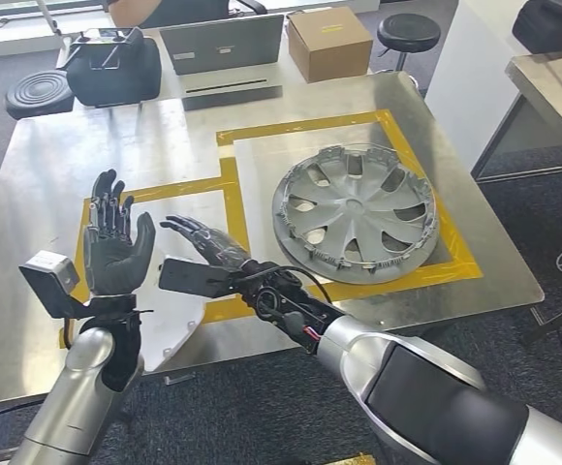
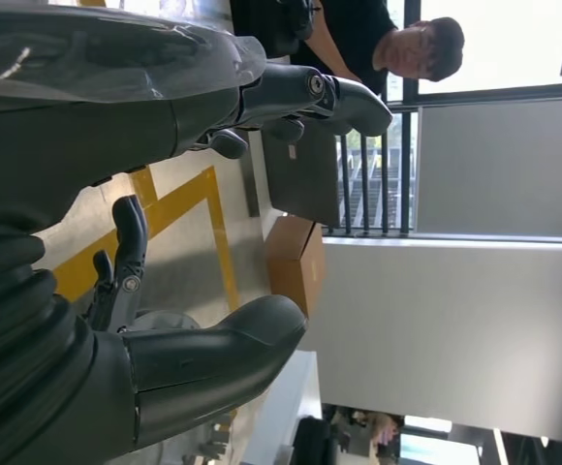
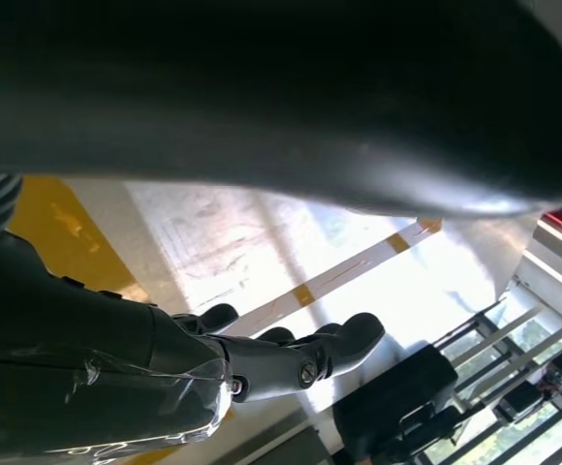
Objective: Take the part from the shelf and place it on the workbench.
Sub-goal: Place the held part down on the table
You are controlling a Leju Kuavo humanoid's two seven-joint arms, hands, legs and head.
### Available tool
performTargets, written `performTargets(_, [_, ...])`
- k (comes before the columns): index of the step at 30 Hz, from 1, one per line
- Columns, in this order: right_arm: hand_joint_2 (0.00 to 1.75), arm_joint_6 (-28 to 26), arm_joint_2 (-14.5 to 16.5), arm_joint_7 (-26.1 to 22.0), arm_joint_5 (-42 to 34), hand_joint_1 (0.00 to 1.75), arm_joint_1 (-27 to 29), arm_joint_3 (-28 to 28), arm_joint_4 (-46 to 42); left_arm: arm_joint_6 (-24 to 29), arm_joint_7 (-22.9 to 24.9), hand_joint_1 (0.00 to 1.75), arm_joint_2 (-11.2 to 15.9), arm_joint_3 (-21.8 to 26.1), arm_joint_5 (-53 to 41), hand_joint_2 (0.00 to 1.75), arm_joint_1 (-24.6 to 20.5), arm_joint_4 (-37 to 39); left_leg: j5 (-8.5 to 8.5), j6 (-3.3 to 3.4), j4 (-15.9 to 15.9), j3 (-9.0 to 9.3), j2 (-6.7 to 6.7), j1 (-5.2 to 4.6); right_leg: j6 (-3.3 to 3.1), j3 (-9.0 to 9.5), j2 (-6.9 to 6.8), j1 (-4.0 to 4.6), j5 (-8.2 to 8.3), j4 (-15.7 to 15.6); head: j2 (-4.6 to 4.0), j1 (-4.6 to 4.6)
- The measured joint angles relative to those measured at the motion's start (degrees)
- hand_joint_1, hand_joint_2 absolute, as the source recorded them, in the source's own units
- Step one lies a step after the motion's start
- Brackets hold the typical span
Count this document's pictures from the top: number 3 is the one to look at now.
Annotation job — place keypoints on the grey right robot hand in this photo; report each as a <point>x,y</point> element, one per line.
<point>67,334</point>

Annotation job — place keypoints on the steel workbench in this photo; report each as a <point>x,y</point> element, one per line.
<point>261,257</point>

